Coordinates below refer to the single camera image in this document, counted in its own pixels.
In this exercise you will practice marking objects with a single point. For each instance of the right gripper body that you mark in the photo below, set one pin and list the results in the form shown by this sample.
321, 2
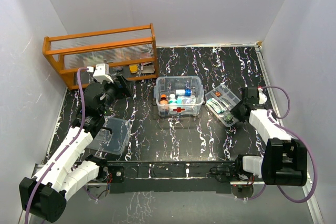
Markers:
241, 118

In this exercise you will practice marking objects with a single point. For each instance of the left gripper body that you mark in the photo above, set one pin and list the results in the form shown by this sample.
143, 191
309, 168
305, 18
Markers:
111, 89

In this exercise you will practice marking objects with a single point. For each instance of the clear divider tray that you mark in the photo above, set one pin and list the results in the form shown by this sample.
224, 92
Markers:
227, 100

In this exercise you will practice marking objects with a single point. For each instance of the white teal ointment tube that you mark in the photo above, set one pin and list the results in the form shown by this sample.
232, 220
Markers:
214, 105

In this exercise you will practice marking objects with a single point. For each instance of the brown bottle orange cap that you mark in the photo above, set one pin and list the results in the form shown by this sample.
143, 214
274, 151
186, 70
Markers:
163, 100

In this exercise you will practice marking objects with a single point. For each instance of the clear box lid with handle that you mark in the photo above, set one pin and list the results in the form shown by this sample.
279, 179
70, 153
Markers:
113, 137

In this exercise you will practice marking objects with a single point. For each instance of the white bottle green band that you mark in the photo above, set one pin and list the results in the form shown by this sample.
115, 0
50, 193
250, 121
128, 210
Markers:
172, 99

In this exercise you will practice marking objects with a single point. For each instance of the clear first aid box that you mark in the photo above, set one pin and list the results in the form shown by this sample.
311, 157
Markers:
179, 95

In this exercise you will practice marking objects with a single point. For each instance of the blue white spray can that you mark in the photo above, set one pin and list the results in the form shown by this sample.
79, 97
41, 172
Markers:
183, 92

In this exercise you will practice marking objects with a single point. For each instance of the green small packet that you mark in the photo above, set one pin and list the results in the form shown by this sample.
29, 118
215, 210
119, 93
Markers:
228, 118

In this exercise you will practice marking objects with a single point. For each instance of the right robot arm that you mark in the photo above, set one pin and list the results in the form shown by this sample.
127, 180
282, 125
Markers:
285, 159

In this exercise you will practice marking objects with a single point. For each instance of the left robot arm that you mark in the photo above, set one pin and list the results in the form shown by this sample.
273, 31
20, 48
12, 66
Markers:
46, 193

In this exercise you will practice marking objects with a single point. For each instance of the yellow item on shelf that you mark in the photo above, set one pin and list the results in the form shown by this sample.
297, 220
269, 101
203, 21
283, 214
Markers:
133, 68

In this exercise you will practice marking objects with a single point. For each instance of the cardboard box on shelf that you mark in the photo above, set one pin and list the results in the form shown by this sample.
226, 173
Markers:
147, 68

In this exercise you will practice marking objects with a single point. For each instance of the orange wooden shelf rack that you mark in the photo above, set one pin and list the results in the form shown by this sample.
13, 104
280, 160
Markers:
119, 47

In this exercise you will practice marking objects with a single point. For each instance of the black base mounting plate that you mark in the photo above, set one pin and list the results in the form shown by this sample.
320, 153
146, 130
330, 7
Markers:
177, 176

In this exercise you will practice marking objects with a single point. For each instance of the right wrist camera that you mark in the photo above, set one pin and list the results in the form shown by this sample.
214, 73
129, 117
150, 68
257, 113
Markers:
262, 97

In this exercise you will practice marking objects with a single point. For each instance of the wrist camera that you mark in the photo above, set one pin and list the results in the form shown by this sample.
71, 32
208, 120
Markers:
262, 97
101, 73

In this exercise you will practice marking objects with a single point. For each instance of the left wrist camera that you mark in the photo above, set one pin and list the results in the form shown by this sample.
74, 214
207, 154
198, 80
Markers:
101, 73

